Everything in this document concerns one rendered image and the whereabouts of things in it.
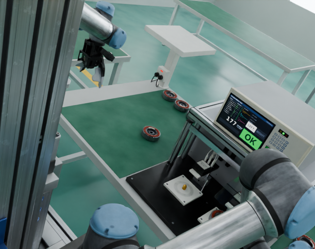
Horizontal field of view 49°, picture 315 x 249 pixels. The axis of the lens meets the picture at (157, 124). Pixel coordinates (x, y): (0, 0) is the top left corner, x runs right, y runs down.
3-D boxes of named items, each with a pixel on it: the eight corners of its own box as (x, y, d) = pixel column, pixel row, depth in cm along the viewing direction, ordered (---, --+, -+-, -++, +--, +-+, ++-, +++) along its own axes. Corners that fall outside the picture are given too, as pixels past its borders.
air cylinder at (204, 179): (202, 187, 181) (206, 180, 178) (192, 178, 184) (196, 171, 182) (207, 185, 184) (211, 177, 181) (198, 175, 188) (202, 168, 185)
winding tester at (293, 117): (286, 182, 148) (313, 145, 137) (212, 122, 169) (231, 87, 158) (319, 158, 175) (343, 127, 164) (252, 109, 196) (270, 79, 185)
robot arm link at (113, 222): (119, 227, 97) (133, 194, 90) (133, 270, 88) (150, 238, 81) (77, 231, 92) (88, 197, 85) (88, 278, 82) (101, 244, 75)
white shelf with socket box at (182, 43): (159, 112, 233) (183, 52, 208) (126, 83, 250) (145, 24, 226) (191, 104, 257) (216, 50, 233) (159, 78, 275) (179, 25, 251)
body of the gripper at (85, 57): (76, 61, 148) (82, 35, 141) (92, 59, 154) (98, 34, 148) (87, 70, 145) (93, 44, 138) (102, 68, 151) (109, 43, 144)
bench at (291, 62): (261, 119, 455) (291, 69, 415) (158, 43, 556) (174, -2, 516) (290, 108, 518) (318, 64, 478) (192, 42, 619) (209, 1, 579)
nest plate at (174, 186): (183, 205, 165) (184, 204, 165) (162, 185, 173) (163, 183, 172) (202, 195, 176) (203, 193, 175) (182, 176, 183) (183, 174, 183)
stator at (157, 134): (159, 143, 204) (161, 139, 202) (141, 139, 201) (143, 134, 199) (158, 132, 213) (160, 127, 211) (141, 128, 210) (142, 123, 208)
